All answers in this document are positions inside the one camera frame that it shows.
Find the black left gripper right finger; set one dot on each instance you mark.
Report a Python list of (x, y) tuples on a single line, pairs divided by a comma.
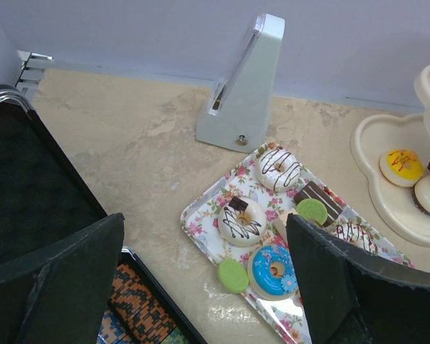
[(352, 296)]

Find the blue glazed donut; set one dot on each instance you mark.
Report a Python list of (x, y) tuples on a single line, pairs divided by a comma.
[(271, 272)]

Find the green macaron left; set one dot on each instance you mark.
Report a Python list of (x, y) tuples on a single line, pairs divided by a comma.
[(233, 276)]

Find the white chocolate-drizzle donut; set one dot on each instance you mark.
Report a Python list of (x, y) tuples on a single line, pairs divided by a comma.
[(242, 222)]

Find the floral serving tray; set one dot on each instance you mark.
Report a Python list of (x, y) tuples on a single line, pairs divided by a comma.
[(200, 220)]

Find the white striped donut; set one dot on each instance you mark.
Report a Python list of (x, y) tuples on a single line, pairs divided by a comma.
[(277, 169)]

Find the orange poker chip stack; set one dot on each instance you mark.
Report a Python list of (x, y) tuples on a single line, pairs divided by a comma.
[(139, 311)]

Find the cream cake slice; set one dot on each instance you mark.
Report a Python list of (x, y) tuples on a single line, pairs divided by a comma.
[(280, 224)]

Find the yellow glazed donut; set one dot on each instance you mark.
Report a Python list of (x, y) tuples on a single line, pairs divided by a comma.
[(401, 167)]

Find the chocolate striped cake bar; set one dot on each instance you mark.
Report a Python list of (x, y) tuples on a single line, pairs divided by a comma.
[(312, 191)]

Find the green macaron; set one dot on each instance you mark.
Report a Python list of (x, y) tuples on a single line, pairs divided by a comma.
[(313, 209), (233, 276)]

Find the black open case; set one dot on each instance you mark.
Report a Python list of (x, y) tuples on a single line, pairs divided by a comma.
[(43, 199)]

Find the grey metronome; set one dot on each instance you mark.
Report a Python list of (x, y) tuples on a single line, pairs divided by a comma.
[(238, 112)]

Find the cream three-tier dessert stand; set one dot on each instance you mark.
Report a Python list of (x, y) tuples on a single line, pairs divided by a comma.
[(378, 134)]

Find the sprinkled white donut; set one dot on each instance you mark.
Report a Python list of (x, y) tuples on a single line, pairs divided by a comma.
[(356, 235)]

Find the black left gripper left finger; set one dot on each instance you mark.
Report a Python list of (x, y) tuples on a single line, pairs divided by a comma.
[(58, 294)]

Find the green macaron centre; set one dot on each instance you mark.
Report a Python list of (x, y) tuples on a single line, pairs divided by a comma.
[(313, 209)]

